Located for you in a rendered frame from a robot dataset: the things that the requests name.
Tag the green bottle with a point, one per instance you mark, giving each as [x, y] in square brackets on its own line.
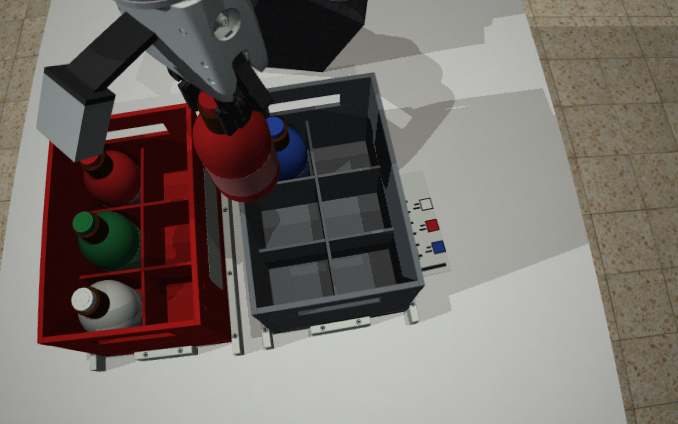
[112, 242]

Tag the red bottle crate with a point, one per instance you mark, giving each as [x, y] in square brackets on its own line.
[188, 267]

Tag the blue bottle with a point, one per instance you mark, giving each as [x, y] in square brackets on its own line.
[290, 148]

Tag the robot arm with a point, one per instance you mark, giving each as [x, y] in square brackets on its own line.
[75, 104]

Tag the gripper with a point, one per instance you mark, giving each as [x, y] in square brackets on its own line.
[208, 56]

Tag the white paper pick list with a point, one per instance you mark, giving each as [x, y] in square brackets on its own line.
[430, 245]

